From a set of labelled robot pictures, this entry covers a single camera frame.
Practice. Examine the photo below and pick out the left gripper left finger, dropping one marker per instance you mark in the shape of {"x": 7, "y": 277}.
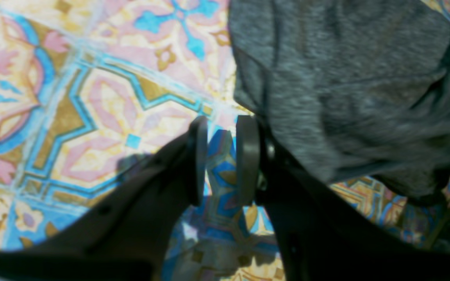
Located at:
{"x": 125, "y": 236}

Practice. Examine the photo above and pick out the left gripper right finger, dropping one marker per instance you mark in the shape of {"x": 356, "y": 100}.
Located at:
{"x": 319, "y": 235}

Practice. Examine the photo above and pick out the grey t-shirt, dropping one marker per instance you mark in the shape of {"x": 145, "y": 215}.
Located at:
{"x": 349, "y": 87}

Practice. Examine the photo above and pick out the patterned tile tablecloth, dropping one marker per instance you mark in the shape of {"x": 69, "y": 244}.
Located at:
{"x": 91, "y": 89}

